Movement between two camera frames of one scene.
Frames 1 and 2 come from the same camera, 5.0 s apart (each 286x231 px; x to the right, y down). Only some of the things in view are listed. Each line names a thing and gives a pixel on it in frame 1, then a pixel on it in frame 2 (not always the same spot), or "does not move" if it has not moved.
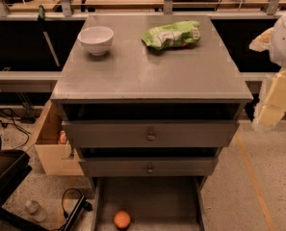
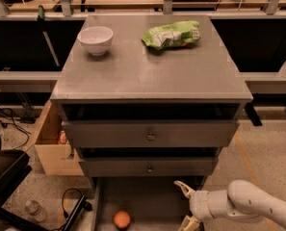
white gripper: (285, 43) → (198, 203)
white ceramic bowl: (96, 38) does not move
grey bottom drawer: (154, 203) does not move
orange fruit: (121, 218) does not move
